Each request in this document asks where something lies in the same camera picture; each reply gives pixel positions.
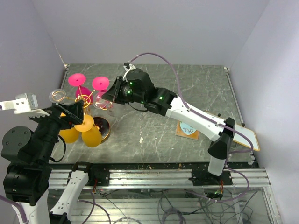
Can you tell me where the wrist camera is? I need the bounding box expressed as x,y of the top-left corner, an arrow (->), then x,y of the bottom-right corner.
123,62 -> 136,79
0,93 -> 38,114

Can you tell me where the clear wine glass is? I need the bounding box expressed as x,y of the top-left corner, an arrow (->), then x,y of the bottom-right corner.
49,89 -> 66,103
93,97 -> 123,117

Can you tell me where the pink wine glass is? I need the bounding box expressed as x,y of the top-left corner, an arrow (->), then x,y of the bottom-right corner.
68,73 -> 93,103
92,76 -> 112,111

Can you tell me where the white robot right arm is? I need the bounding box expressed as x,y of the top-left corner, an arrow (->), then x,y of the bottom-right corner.
102,69 -> 235,185

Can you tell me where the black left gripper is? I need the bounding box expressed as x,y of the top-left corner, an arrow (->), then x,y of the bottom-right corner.
29,98 -> 84,162

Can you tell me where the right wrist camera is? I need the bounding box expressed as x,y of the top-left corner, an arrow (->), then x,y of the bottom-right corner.
123,62 -> 136,79

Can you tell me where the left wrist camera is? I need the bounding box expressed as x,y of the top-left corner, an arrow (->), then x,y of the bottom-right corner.
0,93 -> 38,114

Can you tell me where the pink wine glass front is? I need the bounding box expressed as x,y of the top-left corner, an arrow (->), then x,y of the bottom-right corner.
92,76 -> 112,111

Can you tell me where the gold wire glass rack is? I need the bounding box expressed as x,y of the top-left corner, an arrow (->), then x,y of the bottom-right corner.
59,96 -> 111,143

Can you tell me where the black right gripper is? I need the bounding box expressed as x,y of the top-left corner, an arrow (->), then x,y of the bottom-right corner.
102,76 -> 146,105

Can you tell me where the pink wine glass back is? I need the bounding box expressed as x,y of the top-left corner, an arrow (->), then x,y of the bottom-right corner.
68,73 -> 93,103

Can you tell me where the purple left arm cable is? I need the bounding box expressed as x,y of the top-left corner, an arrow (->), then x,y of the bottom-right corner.
0,193 -> 28,224

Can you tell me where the wooden picture card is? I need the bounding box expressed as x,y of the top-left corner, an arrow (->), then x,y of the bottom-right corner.
176,121 -> 199,140

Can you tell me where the aluminium mounting rail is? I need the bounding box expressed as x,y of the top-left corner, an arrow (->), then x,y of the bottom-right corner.
48,168 -> 271,189

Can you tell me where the yellow wine glass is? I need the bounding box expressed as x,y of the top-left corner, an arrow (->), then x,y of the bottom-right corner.
59,127 -> 80,143
74,114 -> 102,147

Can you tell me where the yellow wine glass left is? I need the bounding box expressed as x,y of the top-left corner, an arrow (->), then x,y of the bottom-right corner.
59,127 -> 80,143

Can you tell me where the yellow wine glass front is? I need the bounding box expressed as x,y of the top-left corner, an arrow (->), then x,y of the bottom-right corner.
74,114 -> 102,147

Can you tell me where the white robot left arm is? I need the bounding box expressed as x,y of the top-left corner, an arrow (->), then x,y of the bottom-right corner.
0,98 -> 95,224

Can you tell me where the white board yellow frame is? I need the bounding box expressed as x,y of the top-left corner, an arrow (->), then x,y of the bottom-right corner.
205,111 -> 260,152

